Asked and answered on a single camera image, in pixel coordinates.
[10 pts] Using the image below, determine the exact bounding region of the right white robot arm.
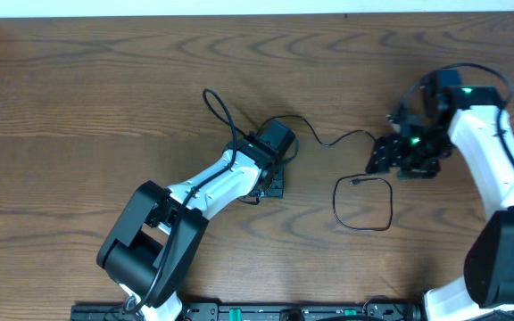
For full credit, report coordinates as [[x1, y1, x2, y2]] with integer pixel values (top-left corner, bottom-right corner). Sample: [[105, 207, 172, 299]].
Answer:
[[366, 64, 514, 320]]

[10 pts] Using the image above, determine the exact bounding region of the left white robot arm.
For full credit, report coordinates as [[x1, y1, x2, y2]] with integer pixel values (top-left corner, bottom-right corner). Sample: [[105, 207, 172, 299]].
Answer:
[[96, 120, 296, 320]]

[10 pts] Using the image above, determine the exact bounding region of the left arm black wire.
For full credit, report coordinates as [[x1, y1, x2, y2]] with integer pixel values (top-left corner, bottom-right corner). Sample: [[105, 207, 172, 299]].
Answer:
[[122, 87, 252, 316]]

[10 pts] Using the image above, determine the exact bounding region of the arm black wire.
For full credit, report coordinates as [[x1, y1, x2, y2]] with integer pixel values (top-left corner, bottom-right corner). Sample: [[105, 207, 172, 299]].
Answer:
[[397, 62, 514, 202], [122, 87, 252, 316]]

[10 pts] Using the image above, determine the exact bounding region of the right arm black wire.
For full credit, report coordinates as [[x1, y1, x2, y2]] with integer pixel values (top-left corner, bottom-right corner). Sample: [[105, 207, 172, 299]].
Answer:
[[397, 62, 514, 202]]

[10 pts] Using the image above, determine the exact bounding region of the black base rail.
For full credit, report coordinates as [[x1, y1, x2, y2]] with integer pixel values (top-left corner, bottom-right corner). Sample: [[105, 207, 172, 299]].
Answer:
[[70, 301, 514, 321]]

